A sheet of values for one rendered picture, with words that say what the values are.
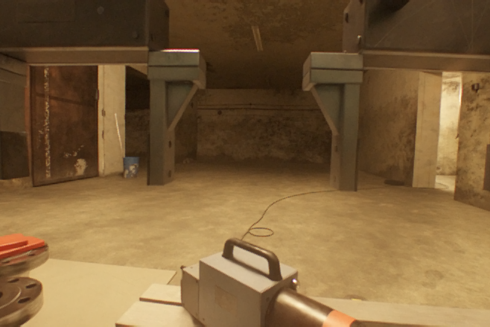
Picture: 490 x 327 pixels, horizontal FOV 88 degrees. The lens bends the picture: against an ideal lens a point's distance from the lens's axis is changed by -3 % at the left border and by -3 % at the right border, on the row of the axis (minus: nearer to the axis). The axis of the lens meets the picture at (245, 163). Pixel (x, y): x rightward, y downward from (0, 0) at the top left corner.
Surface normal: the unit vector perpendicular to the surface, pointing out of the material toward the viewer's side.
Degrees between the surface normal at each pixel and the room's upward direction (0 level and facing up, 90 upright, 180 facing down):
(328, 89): 90
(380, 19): 90
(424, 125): 90
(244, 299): 90
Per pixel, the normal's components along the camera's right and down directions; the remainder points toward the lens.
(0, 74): 1.00, 0.03
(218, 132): -0.14, 0.07
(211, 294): -0.69, 0.04
